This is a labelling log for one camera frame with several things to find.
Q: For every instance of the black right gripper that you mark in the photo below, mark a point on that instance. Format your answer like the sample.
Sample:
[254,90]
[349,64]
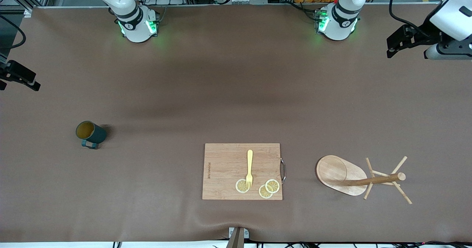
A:
[14,72]

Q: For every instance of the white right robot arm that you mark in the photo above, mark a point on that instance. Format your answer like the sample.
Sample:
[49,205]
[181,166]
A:
[136,27]

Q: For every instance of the yellow plastic fork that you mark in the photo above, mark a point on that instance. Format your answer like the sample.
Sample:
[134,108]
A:
[250,163]

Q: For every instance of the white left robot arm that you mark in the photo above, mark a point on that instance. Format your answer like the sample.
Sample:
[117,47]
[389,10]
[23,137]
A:
[337,25]

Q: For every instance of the bamboo cutting board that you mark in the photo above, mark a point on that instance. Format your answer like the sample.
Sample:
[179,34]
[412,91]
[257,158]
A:
[225,167]

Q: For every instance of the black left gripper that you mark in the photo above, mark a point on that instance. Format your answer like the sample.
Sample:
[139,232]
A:
[429,30]

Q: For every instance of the dark green mug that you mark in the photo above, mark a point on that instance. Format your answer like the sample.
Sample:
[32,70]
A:
[94,133]

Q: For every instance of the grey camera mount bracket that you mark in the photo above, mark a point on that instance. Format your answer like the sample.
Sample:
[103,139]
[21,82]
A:
[238,237]

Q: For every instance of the wooden mug tree rack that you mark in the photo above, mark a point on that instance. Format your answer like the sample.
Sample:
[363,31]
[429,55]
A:
[335,172]

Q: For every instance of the lemon slice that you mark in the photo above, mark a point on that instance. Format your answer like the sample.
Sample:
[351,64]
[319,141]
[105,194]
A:
[264,192]
[273,185]
[240,186]

